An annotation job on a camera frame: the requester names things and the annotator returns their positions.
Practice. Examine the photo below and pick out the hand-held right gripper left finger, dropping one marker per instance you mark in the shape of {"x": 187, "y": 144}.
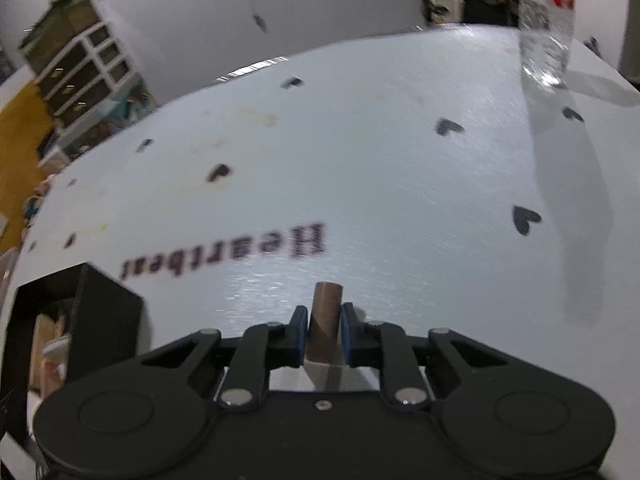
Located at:
{"x": 300, "y": 332}

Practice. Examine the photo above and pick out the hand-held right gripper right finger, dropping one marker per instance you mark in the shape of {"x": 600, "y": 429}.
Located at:
{"x": 350, "y": 334}

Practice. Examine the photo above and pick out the brown cardboard tube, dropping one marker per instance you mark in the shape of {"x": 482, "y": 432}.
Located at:
{"x": 325, "y": 320}

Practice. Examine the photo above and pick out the black box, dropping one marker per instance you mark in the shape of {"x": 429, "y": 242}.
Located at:
{"x": 105, "y": 320}

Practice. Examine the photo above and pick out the colourful printed cabinet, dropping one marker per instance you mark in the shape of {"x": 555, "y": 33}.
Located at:
{"x": 107, "y": 125}

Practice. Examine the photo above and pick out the white drawer unit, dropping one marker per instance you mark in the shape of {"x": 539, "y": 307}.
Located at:
{"x": 90, "y": 72}

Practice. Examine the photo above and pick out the clear plastic water bottle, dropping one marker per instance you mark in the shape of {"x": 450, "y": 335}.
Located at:
{"x": 545, "y": 15}

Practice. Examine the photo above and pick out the glass fish tank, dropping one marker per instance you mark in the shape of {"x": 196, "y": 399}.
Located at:
{"x": 55, "y": 25}

